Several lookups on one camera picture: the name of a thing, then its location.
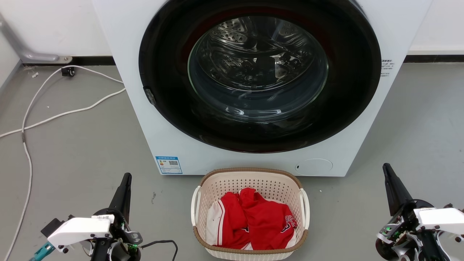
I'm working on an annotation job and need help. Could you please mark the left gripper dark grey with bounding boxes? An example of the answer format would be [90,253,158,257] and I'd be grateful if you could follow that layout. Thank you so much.
[90,173,143,261]

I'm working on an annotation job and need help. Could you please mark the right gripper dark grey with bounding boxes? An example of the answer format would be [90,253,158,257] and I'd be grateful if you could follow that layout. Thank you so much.
[375,163,452,261]

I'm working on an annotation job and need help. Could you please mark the cream plastic laundry basket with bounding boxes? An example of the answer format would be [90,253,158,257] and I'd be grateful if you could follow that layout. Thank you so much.
[191,167,311,261]

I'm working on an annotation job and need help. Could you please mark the blue energy label sticker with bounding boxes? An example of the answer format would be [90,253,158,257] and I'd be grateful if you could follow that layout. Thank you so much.
[156,156,183,175]

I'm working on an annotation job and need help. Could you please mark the white front-load washing machine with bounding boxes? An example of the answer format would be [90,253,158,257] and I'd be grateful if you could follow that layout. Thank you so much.
[92,0,434,177]

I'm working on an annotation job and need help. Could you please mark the round white filter cover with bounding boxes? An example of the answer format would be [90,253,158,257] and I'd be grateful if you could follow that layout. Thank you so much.
[295,158,334,177]

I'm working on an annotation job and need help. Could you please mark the teal connector plug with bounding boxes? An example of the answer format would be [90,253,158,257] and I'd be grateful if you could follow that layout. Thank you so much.
[29,242,55,261]

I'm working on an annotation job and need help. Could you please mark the red and white jersey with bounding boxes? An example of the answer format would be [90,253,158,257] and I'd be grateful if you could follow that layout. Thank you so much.
[206,187,298,250]

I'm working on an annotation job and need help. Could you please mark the black round glass washer door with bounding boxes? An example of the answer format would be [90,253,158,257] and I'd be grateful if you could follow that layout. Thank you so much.
[138,0,382,154]

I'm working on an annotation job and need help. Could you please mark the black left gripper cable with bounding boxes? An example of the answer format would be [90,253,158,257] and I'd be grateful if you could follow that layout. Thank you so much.
[141,240,179,261]

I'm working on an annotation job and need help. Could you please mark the thick white power cable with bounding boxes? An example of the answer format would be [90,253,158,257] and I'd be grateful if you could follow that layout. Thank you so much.
[0,87,126,138]

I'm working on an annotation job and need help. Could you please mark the thin white cable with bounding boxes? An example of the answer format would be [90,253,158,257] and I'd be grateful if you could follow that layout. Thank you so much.
[3,65,124,261]

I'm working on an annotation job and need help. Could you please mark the grey wall pipe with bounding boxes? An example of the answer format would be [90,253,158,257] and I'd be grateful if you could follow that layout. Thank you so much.
[0,14,73,64]

